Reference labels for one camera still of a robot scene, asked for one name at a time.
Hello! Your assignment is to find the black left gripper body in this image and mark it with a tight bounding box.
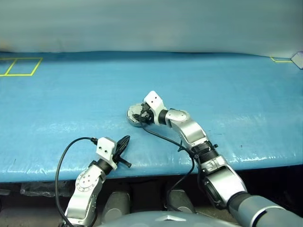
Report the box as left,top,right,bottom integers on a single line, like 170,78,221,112
113,148,132,168

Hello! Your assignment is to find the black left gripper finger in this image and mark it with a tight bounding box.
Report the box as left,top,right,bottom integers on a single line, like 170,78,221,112
117,135,130,152
118,135,131,156

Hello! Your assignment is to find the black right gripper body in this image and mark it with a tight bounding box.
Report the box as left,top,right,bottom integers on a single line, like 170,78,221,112
140,107,156,125

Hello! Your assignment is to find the silver toothed gear plate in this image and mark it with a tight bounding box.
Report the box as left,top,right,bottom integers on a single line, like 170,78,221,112
126,103,145,120

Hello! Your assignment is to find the grey rounded robot leg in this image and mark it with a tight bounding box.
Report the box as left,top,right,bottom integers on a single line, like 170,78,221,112
167,189,196,213
104,191,131,223

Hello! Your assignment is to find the grey robot torso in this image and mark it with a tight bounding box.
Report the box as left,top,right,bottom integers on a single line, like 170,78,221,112
94,211,240,227

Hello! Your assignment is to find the blue plastic table cover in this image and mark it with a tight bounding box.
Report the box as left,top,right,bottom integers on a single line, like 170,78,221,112
0,51,303,183

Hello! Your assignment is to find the white box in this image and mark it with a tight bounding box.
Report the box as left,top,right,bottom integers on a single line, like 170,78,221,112
290,51,303,70

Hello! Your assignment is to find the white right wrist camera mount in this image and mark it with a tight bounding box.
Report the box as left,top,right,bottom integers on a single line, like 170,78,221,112
143,91,169,125

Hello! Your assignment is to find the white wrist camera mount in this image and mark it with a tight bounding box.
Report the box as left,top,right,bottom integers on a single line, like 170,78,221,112
143,91,169,125
96,137,118,170

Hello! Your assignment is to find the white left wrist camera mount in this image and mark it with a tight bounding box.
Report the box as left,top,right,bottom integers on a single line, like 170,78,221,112
96,137,118,170

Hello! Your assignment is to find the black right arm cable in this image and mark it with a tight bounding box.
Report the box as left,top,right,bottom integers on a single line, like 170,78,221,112
140,117,197,212

